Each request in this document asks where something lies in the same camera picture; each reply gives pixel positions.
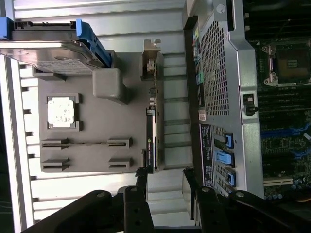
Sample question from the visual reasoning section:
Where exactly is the blue slot retainer clip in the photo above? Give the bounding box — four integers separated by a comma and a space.
226, 169, 237, 188
213, 150, 235, 168
223, 132, 234, 149

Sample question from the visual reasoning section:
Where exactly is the open dark PC case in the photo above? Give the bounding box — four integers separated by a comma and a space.
182, 0, 311, 203

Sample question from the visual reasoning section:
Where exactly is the green RAM stick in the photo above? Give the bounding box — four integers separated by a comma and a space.
42, 142, 127, 148

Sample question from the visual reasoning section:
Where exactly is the gray plastic parts rack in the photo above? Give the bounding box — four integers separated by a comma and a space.
31, 50, 168, 174

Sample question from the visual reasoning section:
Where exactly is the blue expansion slot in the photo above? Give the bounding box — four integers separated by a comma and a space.
261, 122, 311, 139

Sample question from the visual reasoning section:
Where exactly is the green motherboard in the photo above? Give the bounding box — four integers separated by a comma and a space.
242, 0, 311, 202

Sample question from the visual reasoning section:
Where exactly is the silver CPU chip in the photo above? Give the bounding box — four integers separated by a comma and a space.
47, 97, 76, 128

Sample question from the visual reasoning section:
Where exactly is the CPU socket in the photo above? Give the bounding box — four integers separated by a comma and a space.
262, 40, 311, 87

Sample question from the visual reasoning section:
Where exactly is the silver hard disk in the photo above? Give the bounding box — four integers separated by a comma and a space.
0, 20, 98, 73

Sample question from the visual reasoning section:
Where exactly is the hard drive in blue caddy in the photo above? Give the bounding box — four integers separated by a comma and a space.
0, 16, 113, 69

